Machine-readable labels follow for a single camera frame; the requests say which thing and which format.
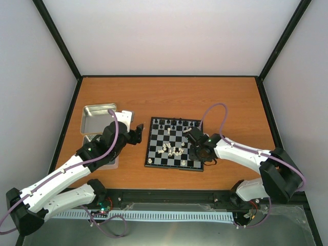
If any black aluminium frame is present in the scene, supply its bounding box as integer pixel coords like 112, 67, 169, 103
33, 0, 322, 245

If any black magnetic chess board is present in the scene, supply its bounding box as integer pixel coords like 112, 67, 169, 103
145, 117, 203, 172

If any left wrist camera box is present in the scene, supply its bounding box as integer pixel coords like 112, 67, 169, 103
115, 110, 134, 131

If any small electronics board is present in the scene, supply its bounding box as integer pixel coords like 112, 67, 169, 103
95, 198, 113, 214

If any light blue cable duct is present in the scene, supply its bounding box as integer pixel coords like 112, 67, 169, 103
51, 209, 234, 223

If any silver metal tin lid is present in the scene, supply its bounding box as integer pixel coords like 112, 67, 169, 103
80, 104, 116, 135

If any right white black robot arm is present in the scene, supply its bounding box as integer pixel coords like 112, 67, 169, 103
186, 127, 305, 204

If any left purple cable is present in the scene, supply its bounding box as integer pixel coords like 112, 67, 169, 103
0, 109, 120, 235

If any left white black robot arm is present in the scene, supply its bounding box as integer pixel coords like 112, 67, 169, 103
6, 121, 144, 236

